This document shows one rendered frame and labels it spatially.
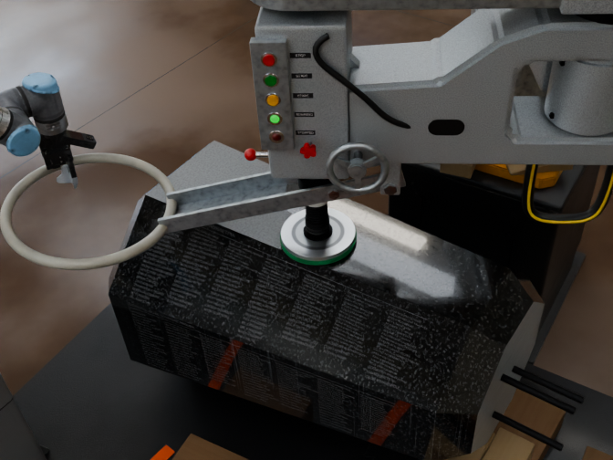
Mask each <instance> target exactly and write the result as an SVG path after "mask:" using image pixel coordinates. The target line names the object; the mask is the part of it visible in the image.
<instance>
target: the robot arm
mask: <svg viewBox="0 0 613 460"><path fill-rule="evenodd" d="M30 117H33V119H34V122H35V124H36V126H35V125H34V124H33V123H32V121H31V120H30V119H29V118H30ZM67 127H68V119H67V115H66V112H65V109H64V106H63V102H62V99H61V95H60V92H59V86H58V84H57V80H56V79H55V78H54V77H53V76H52V75H50V74H47V73H43V72H37V73H32V74H29V75H27V76H25V77H24V78H23V80H22V85H20V86H17V87H14V88H11V89H6V90H3V91H0V144H2V145H4V146H5V147H6V148H7V150H8V151H9V152H11V153H12V154H14V155H15V156H27V155H29V154H31V153H32V152H34V151H35V150H36V149H37V147H38V146H39V147H40V150H41V153H42V156H43V157H44V160H45V164H46V167H47V169H48V170H50V169H56V168H59V167H60V165H63V164H65V165H63V166H62V167H61V170H62V173H61V174H60V175H59V176H58V177H57V182H58V183H73V185H74V188H75V189H76V188H77V186H78V177H77V174H76V170H75V167H74V163H73V161H74V160H73V156H72V152H71V150H70V148H69V147H70V145H75V146H79V147H84V148H89V149H94V148H95V146H96V144H97V142H96V140H95V138H94V136H93V135H90V134H86V133H81V132H77V131H70V130H67ZM66 162H67V163H68V164H66ZM52 163H53V164H52Z"/></svg>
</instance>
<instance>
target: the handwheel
mask: <svg viewBox="0 0 613 460"><path fill-rule="evenodd" d="M351 150H362V151H366V152H370V153H372V154H373V155H375V156H374V157H372V158H370V159H368V160H366V161H364V160H363V159H362V156H363V154H362V152H360V151H356V152H354V156H353V159H352V160H351V161H347V160H345V159H343V158H341V157H338V156H339V155H340V154H342V153H343V152H347V151H351ZM334 162H335V163H338V164H340V165H342V166H344V167H347V168H348V175H349V176H350V177H352V178H354V180H355V186H351V185H348V184H345V183H343V182H341V181H340V180H339V179H338V178H337V176H336V175H335V174H334V170H333V166H334ZM378 162H380V164H381V173H380V176H379V178H378V179H377V180H376V181H375V182H373V183H371V184H368V185H365V186H361V178H363V177H364V176H365V175H366V173H367V168H368V167H370V166H371V165H373V164H375V163H378ZM389 170H390V167H389V162H388V160H387V158H386V156H385V154H384V153H383V152H382V151H381V150H380V149H378V148H377V147H375V146H373V145H371V144H368V143H365V142H349V143H345V144H343V145H341V146H339V147H337V148H336V149H335V150H334V151H333V152H331V153H330V155H329V156H328V158H327V163H326V172H327V177H328V179H329V180H330V181H331V182H332V183H333V184H334V185H335V186H336V187H337V188H338V189H340V190H342V191H344V192H347V193H368V192H371V191H374V190H376V189H377V188H379V187H380V186H381V185H383V183H384V182H385V181H386V179H387V177H388V174H389Z"/></svg>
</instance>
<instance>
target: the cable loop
mask: <svg viewBox="0 0 613 460"><path fill-rule="evenodd" d="M537 169H538V164H527V165H526V168H525V178H524V183H523V191H522V206H523V210H524V212H525V214H526V215H527V217H529V218H530V219H531V220H533V221H535V222H538V223H540V224H547V225H578V224H583V223H586V222H589V221H591V220H593V219H595V218H597V217H598V216H599V215H600V214H601V213H602V212H603V211H604V209H605V207H606V206H607V204H608V200H609V198H610V195H611V194H612V191H613V165H608V166H607V169H606V173H605V176H604V180H603V183H602V185H601V188H600V191H599V194H598V196H597V200H596V201H595V202H594V204H593V205H592V206H591V207H590V208H589V209H588V210H586V211H585V212H582V213H576V214H549V213H543V212H539V211H537V210H536V209H535V207H534V189H535V178H536V174H537Z"/></svg>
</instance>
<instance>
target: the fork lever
mask: <svg viewBox="0 0 613 460"><path fill-rule="evenodd" d="M379 176H380V173H378V174H373V175H369V176H364V177H363V178H361V186H365V185H368V184H371V183H373V182H375V181H376V180H377V179H378V178H379ZM290 183H298V181H297V179H275V178H273V177H272V176H271V173H270V172H262V173H258V174H254V175H249V176H245V177H240V178H236V179H232V180H227V181H223V182H219V183H210V184H206V185H202V186H197V187H193V188H189V189H184V190H180V191H176V192H171V193H167V194H166V196H167V198H168V199H173V200H175V201H176V202H177V210H176V215H171V216H166V217H162V218H158V223H159V225H166V226H167V228H168V231H167V232H166V233H165V234H167V233H171V232H176V231H181V230H186V229H191V228H195V227H200V226H205V225H213V224H218V223H222V222H227V221H233V220H237V219H242V218H246V217H251V216H256V215H260V214H269V213H273V212H279V211H284V210H288V209H293V208H297V207H302V206H307V205H311V204H320V203H325V202H330V201H335V200H339V199H344V198H349V197H353V196H358V195H362V194H367V193H347V192H344V191H342V190H340V189H338V188H337V187H336V186H335V185H334V184H333V183H329V184H324V185H319V186H315V187H310V188H306V189H301V190H296V191H292V192H288V193H287V192H286V187H287V185H288V184H290ZM404 186H406V183H405V179H404V176H403V173H402V170H401V172H400V187H404ZM384 191H385V194H388V195H393V194H395V193H396V192H397V188H396V185H394V184H390V183H389V184H387V185H386V186H385V187H384ZM376 192H380V187H379V188H377V189H376V190H374V191H371V192H368V193H376Z"/></svg>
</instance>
